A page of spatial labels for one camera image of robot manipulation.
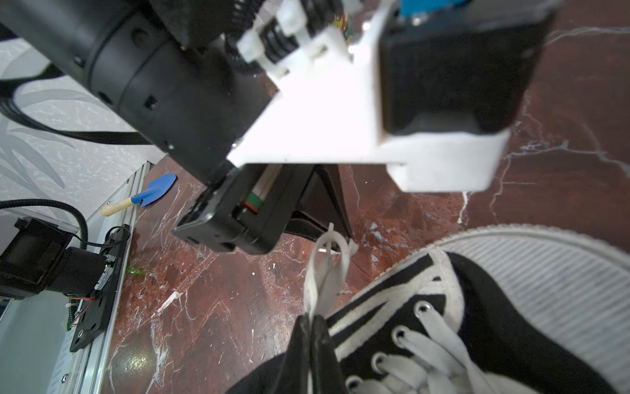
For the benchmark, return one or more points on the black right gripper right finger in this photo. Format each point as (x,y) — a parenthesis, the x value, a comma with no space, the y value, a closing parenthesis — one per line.
(326,374)

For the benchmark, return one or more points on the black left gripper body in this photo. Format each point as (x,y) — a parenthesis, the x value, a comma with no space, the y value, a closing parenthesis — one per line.
(249,210)

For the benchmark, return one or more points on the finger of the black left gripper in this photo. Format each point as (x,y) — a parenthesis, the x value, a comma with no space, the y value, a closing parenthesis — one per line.
(321,203)

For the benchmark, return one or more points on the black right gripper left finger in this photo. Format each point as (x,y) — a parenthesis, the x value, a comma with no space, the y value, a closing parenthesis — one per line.
(295,368)

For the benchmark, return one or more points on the black white canvas sneaker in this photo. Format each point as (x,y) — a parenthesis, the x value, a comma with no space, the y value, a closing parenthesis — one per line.
(500,309)

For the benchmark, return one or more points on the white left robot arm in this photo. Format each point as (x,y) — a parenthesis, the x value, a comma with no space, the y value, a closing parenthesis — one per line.
(171,70)

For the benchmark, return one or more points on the blue toy spatula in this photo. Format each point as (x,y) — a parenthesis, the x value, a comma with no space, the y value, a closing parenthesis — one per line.
(155,191)

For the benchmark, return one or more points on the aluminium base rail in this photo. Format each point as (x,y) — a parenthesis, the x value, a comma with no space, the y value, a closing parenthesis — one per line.
(83,357)

